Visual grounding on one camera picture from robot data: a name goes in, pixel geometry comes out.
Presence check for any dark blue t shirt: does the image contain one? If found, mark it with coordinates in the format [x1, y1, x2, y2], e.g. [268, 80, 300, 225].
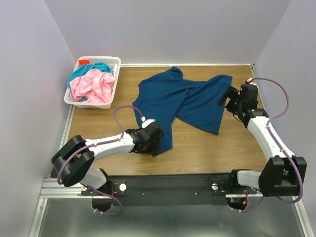
[132, 67, 233, 156]

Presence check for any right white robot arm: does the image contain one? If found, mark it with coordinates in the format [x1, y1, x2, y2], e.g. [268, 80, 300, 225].
[217, 82, 307, 199]

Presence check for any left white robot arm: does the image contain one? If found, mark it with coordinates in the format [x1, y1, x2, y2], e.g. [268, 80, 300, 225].
[51, 119, 164, 195]

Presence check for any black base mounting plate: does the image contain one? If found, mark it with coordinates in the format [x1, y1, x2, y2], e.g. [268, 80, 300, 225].
[81, 174, 270, 207]

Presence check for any pink t shirt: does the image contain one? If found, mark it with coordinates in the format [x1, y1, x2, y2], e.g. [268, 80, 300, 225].
[70, 69, 116, 103]

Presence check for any teal t shirt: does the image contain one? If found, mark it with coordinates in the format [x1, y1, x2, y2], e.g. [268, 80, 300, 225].
[67, 63, 113, 88]

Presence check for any orange cloth in basket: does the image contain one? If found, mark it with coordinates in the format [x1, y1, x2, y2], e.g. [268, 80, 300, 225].
[78, 59, 90, 67]

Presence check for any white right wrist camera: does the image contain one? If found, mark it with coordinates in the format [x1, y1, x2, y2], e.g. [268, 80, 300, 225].
[245, 78, 257, 86]

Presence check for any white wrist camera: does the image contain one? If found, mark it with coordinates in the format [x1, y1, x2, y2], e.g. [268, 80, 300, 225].
[141, 116, 156, 128]
[245, 78, 257, 86]

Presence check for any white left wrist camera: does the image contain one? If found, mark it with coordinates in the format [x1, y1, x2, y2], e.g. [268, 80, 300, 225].
[141, 116, 156, 128]

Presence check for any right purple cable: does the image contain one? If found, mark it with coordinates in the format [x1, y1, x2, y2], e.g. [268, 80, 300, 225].
[230, 77, 305, 213]

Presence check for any aluminium frame rail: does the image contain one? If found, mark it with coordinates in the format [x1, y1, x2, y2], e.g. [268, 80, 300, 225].
[28, 176, 87, 237]

